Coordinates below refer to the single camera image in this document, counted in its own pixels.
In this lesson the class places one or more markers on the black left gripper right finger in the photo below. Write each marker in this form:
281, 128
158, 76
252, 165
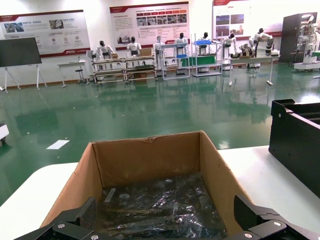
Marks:
262, 222

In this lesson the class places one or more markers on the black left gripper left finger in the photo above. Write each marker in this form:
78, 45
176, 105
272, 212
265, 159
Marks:
75, 222

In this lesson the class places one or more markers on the grey anti-static bag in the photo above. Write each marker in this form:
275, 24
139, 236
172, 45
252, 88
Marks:
160, 207

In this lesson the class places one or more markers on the black slotted container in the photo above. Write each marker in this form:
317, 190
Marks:
292, 140

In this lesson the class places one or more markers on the brown cardboard box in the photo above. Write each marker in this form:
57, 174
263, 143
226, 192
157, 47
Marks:
150, 160

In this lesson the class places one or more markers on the white paper sheet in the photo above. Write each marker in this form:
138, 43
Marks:
58, 144

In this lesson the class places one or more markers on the white mobile base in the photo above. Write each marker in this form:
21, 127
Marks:
3, 131

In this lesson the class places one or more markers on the black stool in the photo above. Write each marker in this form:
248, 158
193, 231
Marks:
79, 71

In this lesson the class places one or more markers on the white desk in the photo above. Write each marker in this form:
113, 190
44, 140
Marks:
72, 64

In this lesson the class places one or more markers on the long white table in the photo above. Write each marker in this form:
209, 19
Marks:
252, 57

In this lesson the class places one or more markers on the white rack with green panel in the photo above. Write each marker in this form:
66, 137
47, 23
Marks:
205, 60

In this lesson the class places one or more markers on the green covered table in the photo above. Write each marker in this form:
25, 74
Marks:
316, 55

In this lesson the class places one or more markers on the black display on white stand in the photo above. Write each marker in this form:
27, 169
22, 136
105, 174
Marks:
20, 52

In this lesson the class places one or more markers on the small cardboard carton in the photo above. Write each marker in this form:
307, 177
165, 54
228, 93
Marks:
145, 52

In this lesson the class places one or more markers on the black cabinet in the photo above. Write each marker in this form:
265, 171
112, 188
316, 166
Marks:
288, 37

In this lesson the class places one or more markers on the white robot on wheeled stand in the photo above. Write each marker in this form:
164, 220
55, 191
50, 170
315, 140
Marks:
307, 37

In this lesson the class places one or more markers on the white rack with blue bin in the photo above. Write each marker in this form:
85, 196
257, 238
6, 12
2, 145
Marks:
175, 45

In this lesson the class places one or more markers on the metal frame workbench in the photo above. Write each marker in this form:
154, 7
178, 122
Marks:
107, 60
140, 58

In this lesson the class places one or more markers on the wall poster with two photos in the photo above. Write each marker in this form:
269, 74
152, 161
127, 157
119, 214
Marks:
62, 27

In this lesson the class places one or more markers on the wall poster with dark photos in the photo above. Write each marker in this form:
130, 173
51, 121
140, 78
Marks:
250, 15

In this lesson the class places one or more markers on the wall poster with orange tabs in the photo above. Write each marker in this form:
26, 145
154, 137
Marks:
150, 27

